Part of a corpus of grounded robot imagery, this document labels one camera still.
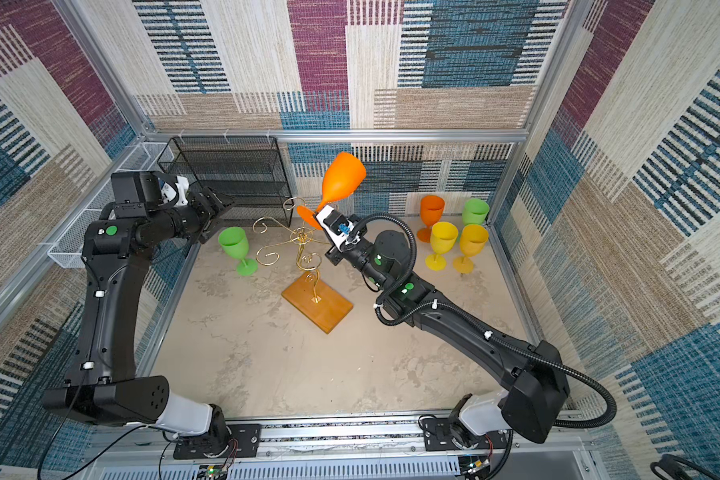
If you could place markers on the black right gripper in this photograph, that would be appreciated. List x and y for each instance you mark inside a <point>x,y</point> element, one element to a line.
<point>335,255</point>

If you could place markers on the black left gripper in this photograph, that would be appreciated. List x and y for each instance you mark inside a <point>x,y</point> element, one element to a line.
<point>215,208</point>

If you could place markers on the green wine glass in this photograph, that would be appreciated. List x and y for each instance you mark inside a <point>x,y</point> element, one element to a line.
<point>475,212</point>
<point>234,242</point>

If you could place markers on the gold wire wine glass rack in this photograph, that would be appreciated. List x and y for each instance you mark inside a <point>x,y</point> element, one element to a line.
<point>324,306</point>

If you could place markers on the orange back wine glass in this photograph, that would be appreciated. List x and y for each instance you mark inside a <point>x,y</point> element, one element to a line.
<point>340,181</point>

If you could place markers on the orange wine glass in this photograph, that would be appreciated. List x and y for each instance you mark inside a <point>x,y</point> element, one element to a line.
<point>431,211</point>
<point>340,181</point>

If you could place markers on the orange front wine glass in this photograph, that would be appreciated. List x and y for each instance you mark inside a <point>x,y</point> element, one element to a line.
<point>431,211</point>

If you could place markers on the yellow back wine glass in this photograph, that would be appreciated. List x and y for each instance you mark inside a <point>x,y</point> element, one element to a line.
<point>442,240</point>

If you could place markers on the yellow wine glass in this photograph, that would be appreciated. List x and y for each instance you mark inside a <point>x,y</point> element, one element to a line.
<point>472,242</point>
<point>442,240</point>

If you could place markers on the yellow front wine glass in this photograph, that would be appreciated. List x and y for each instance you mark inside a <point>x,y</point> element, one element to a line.
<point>472,242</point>

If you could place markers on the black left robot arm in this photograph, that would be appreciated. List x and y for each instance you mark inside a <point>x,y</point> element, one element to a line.
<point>101,386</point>

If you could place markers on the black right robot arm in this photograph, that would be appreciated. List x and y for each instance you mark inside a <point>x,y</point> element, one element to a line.
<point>534,387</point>

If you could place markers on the black mesh shelf rack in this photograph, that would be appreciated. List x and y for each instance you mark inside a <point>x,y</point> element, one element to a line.
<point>250,169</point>

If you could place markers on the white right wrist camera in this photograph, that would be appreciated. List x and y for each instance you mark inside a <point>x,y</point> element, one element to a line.
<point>339,229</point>

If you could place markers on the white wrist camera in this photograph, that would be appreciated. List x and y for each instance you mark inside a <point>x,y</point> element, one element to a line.
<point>174,191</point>
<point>339,229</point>

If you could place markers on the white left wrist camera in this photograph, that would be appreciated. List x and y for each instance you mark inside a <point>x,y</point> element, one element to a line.
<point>174,191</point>

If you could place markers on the white mesh wall basket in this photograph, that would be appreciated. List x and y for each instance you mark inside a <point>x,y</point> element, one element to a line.
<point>66,247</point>

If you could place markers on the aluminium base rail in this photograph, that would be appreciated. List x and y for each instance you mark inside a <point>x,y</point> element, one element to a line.
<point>398,445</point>

